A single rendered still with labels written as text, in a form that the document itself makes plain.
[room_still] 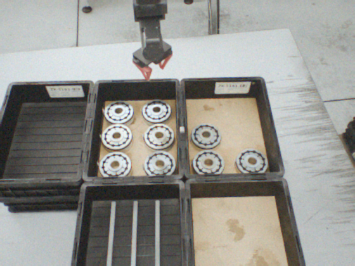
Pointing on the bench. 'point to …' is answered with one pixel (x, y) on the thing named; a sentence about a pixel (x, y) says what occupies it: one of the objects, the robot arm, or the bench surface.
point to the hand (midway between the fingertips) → (154, 72)
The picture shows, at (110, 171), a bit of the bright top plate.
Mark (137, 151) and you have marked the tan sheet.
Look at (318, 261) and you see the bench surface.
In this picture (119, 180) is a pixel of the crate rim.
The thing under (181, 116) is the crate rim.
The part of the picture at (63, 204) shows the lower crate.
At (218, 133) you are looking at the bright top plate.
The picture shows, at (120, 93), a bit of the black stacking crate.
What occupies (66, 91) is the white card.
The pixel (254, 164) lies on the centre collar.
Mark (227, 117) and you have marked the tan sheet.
